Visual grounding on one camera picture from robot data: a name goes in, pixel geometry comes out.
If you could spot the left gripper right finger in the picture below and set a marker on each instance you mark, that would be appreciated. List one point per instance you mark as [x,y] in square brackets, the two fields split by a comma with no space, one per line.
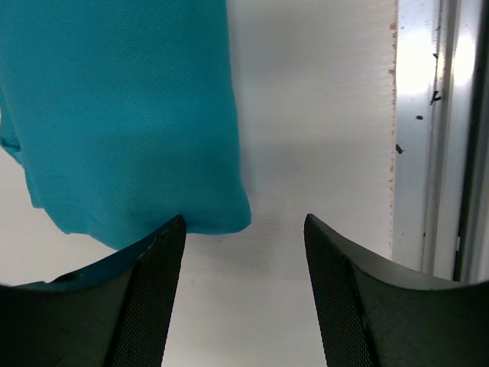
[375,312]

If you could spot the aluminium mounting rail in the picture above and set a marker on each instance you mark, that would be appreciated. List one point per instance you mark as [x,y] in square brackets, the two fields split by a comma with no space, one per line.
[440,179]

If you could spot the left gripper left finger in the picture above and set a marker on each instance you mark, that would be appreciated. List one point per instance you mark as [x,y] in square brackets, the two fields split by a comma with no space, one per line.
[114,312]

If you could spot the teal t shirt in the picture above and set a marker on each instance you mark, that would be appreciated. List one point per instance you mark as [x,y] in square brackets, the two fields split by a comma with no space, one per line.
[123,116]

